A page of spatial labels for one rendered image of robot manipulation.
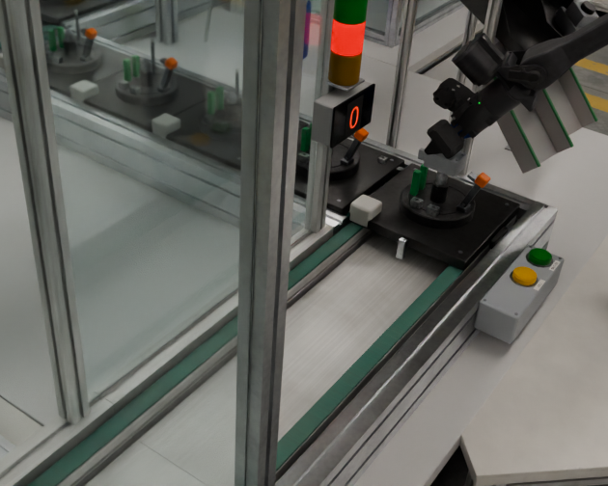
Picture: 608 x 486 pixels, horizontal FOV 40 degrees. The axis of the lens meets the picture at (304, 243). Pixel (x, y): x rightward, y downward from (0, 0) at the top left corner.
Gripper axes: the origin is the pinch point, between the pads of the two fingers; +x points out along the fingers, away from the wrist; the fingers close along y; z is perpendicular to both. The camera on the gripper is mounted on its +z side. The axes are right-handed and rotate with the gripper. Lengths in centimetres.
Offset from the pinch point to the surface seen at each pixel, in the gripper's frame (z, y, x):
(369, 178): 2.4, -0.7, 20.5
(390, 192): -2.2, 0.9, 17.0
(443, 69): 15, -102, 56
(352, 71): 17.3, 19.9, -7.8
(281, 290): 0, 82, -36
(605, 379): -47.8, 12.0, -4.7
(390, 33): 32, -86, 53
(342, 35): 22.3, 21.2, -11.3
